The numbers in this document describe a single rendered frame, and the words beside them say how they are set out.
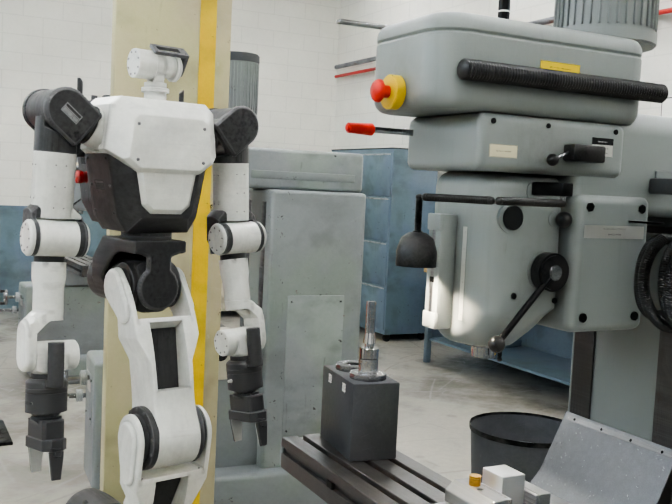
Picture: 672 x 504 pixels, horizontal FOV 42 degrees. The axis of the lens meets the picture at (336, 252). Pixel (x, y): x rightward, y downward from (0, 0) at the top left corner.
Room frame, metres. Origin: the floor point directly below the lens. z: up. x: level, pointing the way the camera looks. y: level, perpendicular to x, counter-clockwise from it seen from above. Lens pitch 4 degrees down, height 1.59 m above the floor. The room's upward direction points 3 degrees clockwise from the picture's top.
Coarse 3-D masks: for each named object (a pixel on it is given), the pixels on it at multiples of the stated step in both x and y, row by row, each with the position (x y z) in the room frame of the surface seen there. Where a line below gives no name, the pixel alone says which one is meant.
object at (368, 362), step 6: (360, 354) 2.07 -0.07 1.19; (366, 354) 2.05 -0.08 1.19; (372, 354) 2.05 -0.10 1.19; (378, 354) 2.07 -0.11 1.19; (360, 360) 2.06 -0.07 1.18; (366, 360) 2.05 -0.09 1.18; (372, 360) 2.06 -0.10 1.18; (360, 366) 2.06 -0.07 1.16; (366, 366) 2.05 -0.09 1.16; (372, 366) 2.06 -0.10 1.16; (360, 372) 2.06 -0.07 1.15; (366, 372) 2.05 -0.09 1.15; (372, 372) 2.06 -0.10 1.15
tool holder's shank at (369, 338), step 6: (366, 306) 2.07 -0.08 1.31; (372, 306) 2.07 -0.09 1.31; (366, 312) 2.07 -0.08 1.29; (372, 312) 2.07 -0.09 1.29; (366, 318) 2.07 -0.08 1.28; (372, 318) 2.07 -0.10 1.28; (366, 324) 2.07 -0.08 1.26; (372, 324) 2.07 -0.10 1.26; (366, 330) 2.07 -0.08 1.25; (372, 330) 2.07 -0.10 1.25; (366, 336) 2.07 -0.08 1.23; (372, 336) 2.07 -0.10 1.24; (366, 342) 2.06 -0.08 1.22; (372, 342) 2.06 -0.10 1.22
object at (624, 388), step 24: (576, 336) 1.94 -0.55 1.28; (600, 336) 1.88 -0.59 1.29; (624, 336) 1.82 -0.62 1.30; (648, 336) 1.76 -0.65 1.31; (576, 360) 1.93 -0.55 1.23; (600, 360) 1.87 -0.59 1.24; (624, 360) 1.81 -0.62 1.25; (648, 360) 1.76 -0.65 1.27; (576, 384) 1.93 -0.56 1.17; (600, 384) 1.87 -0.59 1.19; (624, 384) 1.81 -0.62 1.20; (648, 384) 1.75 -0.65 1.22; (576, 408) 1.92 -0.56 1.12; (600, 408) 1.86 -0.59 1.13; (624, 408) 1.80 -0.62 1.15; (648, 408) 1.75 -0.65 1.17; (648, 432) 1.74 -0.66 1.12
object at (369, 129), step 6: (348, 126) 1.60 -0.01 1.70; (354, 126) 1.60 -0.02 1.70; (360, 126) 1.61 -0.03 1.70; (366, 126) 1.62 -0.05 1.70; (372, 126) 1.62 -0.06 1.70; (348, 132) 1.61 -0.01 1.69; (354, 132) 1.61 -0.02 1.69; (360, 132) 1.61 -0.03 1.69; (366, 132) 1.62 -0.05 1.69; (372, 132) 1.62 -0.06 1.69; (378, 132) 1.64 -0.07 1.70; (384, 132) 1.64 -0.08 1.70; (390, 132) 1.65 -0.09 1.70; (396, 132) 1.65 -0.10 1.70; (402, 132) 1.66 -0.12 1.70; (408, 132) 1.66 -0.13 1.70
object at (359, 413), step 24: (336, 384) 2.11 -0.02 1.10; (360, 384) 2.01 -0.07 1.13; (384, 384) 2.03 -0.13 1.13; (336, 408) 2.10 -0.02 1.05; (360, 408) 2.01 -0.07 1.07; (384, 408) 2.03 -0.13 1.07; (336, 432) 2.09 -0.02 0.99; (360, 432) 2.01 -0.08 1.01; (384, 432) 2.03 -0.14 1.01; (360, 456) 2.01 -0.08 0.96; (384, 456) 2.03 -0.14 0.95
